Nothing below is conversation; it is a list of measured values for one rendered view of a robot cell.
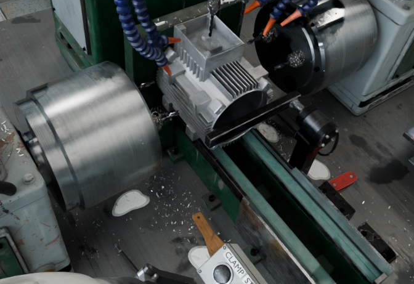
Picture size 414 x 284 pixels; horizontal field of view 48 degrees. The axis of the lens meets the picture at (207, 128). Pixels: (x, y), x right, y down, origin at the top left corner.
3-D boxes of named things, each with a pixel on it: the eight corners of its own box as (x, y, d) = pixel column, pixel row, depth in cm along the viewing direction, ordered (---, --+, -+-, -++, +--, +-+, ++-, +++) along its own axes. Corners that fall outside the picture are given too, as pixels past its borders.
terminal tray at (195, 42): (171, 51, 105) (172, 26, 99) (209, 36, 109) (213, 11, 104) (201, 85, 99) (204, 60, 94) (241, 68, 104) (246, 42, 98)
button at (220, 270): (213, 272, 76) (208, 273, 75) (226, 260, 76) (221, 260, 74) (224, 288, 75) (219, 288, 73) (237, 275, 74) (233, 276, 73)
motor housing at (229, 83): (154, 103, 115) (155, 44, 100) (217, 76, 123) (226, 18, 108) (200, 161, 106) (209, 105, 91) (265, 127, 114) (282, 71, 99)
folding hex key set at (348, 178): (349, 173, 122) (351, 169, 121) (357, 182, 121) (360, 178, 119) (323, 186, 119) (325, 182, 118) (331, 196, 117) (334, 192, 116)
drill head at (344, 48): (221, 68, 126) (234, -12, 107) (329, 22, 143) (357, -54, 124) (281, 130, 114) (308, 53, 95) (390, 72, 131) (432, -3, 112)
